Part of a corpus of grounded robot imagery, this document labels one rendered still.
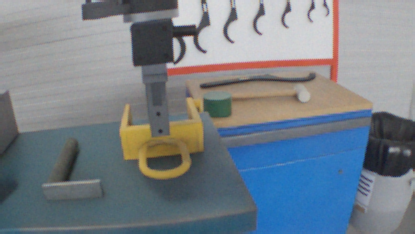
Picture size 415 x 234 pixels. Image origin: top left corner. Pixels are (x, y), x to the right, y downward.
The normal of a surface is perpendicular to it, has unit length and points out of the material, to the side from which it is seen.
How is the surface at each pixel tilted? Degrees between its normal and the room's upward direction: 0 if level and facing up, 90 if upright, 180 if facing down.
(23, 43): 90
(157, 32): 90
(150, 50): 90
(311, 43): 90
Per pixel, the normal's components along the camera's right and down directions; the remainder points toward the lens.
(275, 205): 0.18, 0.35
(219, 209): -0.05, -0.93
